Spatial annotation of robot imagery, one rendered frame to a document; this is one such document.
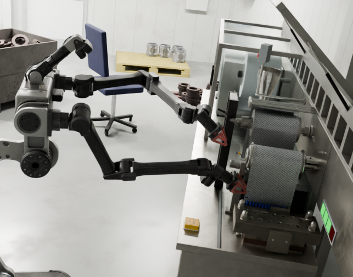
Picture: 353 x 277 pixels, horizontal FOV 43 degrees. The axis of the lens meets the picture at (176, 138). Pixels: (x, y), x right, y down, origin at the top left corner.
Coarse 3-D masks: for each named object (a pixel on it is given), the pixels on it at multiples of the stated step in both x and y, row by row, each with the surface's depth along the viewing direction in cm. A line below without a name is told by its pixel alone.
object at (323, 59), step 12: (276, 0) 185; (288, 12) 176; (288, 24) 284; (300, 24) 177; (300, 36) 179; (312, 48) 179; (324, 60) 181; (336, 72) 183; (348, 84) 184; (348, 108) 186
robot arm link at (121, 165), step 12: (72, 108) 184; (72, 120) 179; (84, 120) 179; (84, 132) 184; (96, 132) 191; (96, 144) 193; (96, 156) 199; (108, 156) 202; (108, 168) 205; (120, 168) 209
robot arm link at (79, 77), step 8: (136, 72) 247; (144, 72) 247; (80, 80) 223; (88, 80) 225; (96, 80) 229; (104, 80) 233; (112, 80) 235; (120, 80) 238; (128, 80) 241; (136, 80) 244; (144, 80) 251; (96, 88) 231; (80, 96) 227; (88, 96) 230
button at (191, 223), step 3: (186, 219) 223; (189, 219) 223; (192, 219) 224; (195, 219) 224; (198, 219) 224; (186, 222) 221; (189, 222) 221; (192, 222) 221; (195, 222) 222; (198, 222) 222; (186, 225) 219; (189, 225) 219; (192, 225) 219; (195, 225) 219; (198, 225) 220; (189, 228) 220; (192, 228) 219; (195, 228) 219; (198, 228) 219
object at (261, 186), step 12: (252, 180) 221; (264, 180) 220; (276, 180) 219; (288, 180) 219; (252, 192) 223; (264, 192) 223; (276, 192) 222; (288, 192) 221; (264, 204) 225; (276, 204) 225; (288, 204) 224
